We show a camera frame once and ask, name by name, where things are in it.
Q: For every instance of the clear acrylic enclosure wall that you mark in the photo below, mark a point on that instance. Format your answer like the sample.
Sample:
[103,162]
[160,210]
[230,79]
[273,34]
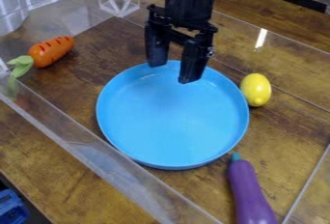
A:
[150,193]

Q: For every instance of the blue plastic box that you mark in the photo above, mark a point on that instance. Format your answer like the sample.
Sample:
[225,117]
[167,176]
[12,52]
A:
[14,212]

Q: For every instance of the orange toy carrot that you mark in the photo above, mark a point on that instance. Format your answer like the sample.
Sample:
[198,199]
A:
[43,53]

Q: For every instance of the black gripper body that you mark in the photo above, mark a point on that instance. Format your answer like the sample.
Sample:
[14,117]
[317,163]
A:
[183,18]

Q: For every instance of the purple toy eggplant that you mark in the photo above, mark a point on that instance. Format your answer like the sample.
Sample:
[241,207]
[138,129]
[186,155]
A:
[253,207]

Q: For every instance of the yellow toy lemon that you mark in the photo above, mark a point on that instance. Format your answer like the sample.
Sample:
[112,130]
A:
[257,89]

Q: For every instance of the blue round plate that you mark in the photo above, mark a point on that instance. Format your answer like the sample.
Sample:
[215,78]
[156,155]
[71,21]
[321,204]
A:
[170,125]

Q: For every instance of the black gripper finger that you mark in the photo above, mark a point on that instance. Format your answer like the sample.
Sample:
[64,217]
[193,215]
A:
[156,45]
[197,52]

